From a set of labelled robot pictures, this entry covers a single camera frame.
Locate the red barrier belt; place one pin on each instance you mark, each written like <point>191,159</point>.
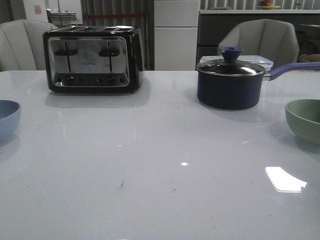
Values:
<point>116,16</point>

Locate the glass pot lid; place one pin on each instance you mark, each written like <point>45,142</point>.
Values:
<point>229,65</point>

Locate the black and chrome toaster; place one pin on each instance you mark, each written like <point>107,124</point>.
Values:
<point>94,59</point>

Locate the grey curtain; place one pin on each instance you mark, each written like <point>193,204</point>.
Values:
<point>114,7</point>

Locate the fruit plate on counter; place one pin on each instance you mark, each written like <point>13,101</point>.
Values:
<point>268,5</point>

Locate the metal cart in background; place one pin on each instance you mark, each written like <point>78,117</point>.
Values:
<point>61,18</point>

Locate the green bowl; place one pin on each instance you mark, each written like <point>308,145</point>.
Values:
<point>303,118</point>

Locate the beige left chair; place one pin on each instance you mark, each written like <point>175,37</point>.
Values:
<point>21,45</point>

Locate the beige chair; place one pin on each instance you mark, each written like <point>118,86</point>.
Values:
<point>21,45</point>
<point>272,39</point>

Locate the white refrigerator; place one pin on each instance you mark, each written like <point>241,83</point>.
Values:
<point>175,34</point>

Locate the blue bowl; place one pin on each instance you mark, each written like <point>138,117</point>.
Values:
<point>10,115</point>

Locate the beige right chair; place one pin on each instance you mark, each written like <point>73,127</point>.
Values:
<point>272,39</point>

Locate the dark blue saucepan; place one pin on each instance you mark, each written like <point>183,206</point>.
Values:
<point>240,92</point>

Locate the clear plastic container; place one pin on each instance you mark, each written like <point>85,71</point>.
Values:
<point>254,59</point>

